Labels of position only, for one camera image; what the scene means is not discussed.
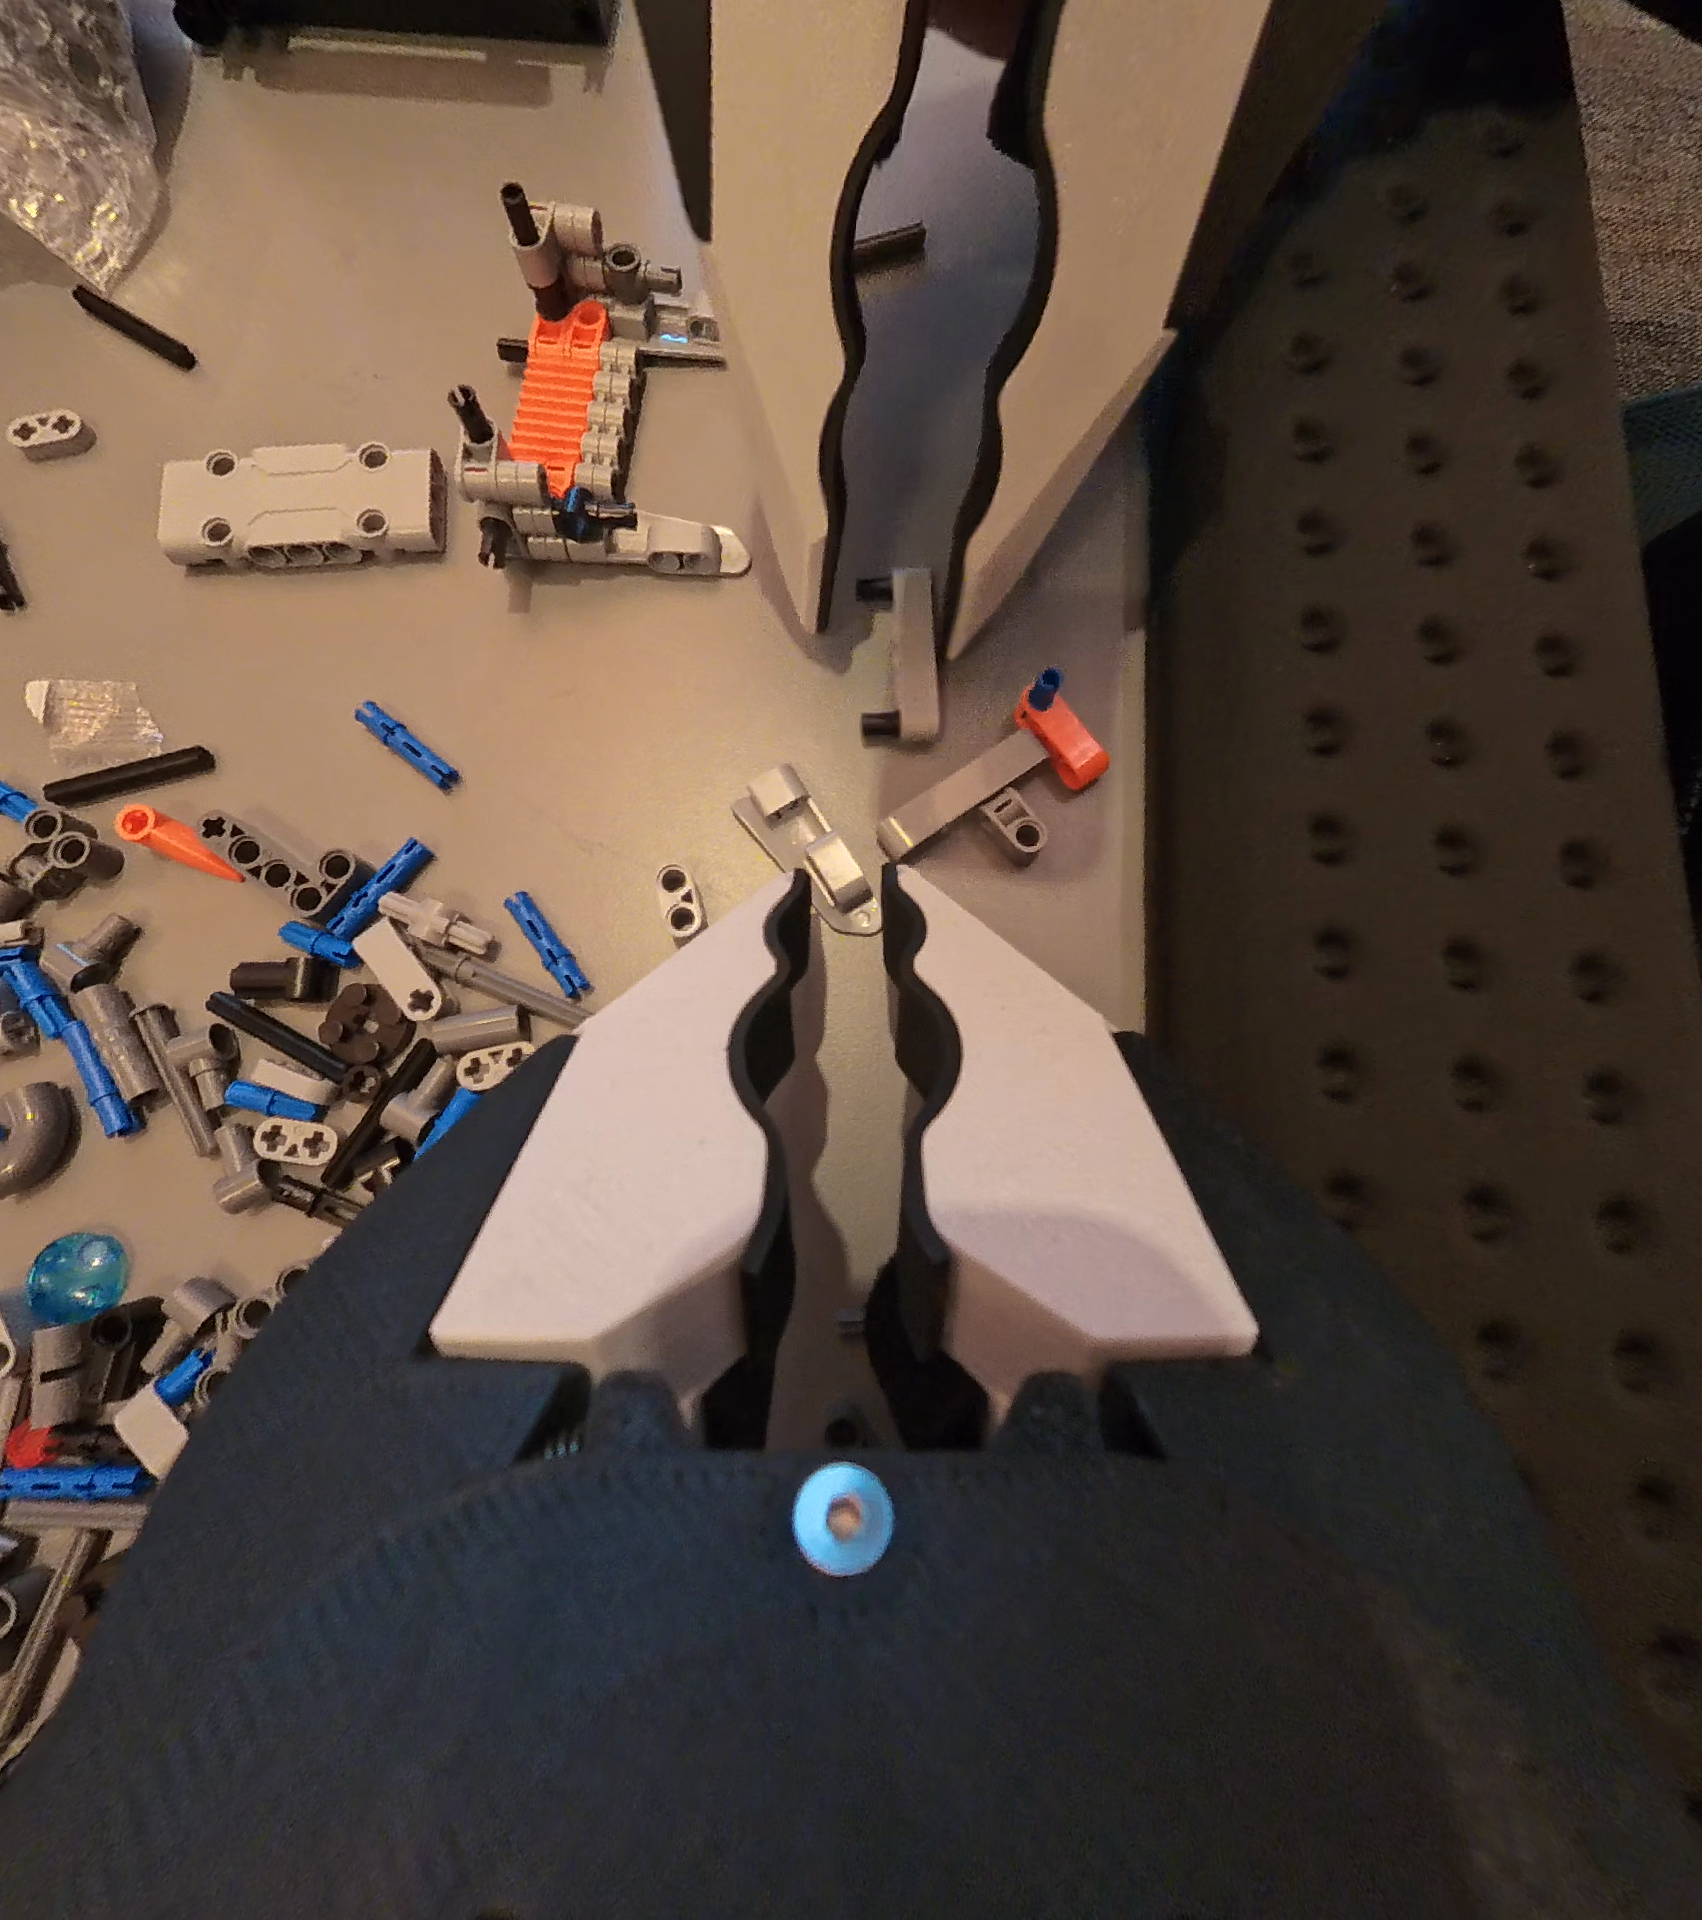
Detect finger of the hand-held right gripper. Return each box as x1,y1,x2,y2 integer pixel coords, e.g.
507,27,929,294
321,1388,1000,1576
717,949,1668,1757
708,0,926,630
943,0,1276,663

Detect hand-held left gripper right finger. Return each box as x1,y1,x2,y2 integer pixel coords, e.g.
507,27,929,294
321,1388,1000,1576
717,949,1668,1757
871,865,1259,1448

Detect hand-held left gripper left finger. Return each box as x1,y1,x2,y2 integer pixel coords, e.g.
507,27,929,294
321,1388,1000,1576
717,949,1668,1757
427,877,810,1448

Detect orange grey toy brick assembly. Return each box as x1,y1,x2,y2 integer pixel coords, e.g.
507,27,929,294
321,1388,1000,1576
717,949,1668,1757
456,181,748,580

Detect light grey curved panel brick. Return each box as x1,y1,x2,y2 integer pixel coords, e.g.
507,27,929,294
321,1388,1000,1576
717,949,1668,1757
732,763,887,936

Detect grey brick arm with pins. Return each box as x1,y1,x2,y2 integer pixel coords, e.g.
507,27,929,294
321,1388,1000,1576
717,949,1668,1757
863,568,943,742

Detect grey desk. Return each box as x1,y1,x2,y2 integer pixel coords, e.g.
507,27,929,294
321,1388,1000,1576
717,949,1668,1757
0,0,1169,1875

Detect dark grey flat brick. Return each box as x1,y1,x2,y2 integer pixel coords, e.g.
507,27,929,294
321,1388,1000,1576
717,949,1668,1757
876,746,1045,870

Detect small orange blue brick piece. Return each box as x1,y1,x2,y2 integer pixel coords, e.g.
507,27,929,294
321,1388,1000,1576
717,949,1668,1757
1017,665,1113,793

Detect pile of loose brick parts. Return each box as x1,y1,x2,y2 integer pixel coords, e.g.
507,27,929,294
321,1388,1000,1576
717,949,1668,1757
0,696,598,1861

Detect grey flat motor brick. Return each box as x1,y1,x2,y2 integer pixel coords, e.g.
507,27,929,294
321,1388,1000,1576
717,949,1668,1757
160,441,451,568

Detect black brick axle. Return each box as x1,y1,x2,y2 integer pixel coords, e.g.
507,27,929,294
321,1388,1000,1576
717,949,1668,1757
73,287,199,371
40,746,217,806

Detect clear plastic scrap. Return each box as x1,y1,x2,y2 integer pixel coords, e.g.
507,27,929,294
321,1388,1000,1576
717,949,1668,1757
23,678,165,758

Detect bubble wrap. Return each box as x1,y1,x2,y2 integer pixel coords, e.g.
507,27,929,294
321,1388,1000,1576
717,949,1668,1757
0,0,193,294

